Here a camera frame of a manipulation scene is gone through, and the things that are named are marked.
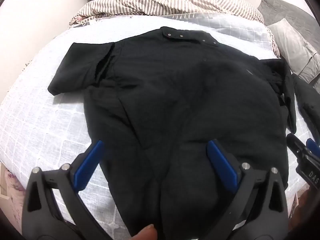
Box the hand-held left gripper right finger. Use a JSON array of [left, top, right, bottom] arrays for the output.
[[206, 140, 289, 240]]

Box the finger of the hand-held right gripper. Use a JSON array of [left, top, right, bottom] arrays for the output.
[[305, 138, 320, 157], [286, 133, 307, 158]]

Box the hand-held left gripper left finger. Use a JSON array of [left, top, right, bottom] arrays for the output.
[[22, 140, 118, 240]]

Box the black jacket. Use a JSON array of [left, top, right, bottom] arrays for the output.
[[47, 26, 298, 240]]

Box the person's left hand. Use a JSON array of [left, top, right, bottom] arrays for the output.
[[131, 224, 158, 240]]

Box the black folded garment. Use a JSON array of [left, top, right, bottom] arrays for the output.
[[292, 74, 320, 142]]

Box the white checked bed cover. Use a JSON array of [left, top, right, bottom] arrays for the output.
[[0, 12, 299, 240]]

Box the floral bed sheet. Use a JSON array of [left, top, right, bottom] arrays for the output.
[[0, 162, 28, 207]]

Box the grey pillow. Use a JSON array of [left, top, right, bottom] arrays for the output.
[[267, 18, 320, 83]]

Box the striped beige duvet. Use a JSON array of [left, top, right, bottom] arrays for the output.
[[69, 0, 281, 55]]

